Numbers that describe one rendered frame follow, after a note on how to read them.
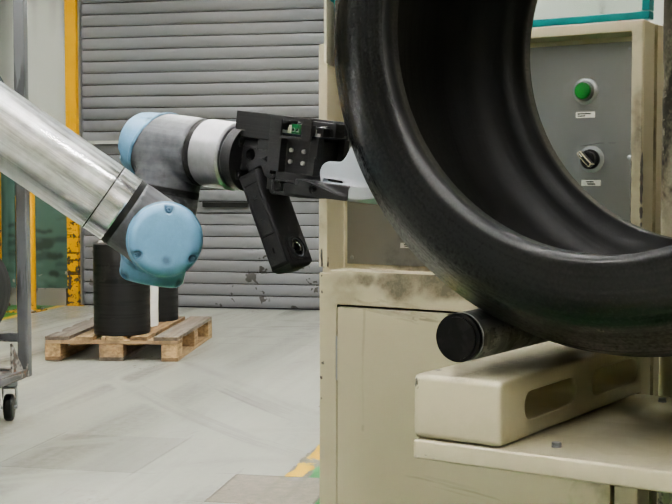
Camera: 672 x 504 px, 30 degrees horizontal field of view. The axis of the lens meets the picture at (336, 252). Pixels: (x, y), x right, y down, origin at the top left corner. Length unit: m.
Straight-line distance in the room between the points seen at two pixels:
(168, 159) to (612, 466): 0.60
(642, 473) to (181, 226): 0.50
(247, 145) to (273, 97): 9.23
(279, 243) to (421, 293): 0.68
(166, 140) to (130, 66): 9.60
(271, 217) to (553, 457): 0.41
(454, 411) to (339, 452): 0.95
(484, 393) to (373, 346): 0.90
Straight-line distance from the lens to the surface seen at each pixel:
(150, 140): 1.41
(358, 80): 1.15
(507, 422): 1.13
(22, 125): 1.27
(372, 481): 2.05
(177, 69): 10.84
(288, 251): 1.32
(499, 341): 1.16
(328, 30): 1.18
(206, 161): 1.35
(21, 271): 5.77
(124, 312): 7.57
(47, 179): 1.27
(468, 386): 1.13
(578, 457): 1.10
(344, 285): 2.04
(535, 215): 1.35
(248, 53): 10.67
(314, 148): 1.28
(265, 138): 1.33
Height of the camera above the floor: 1.04
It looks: 3 degrees down
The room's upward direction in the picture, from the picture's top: straight up
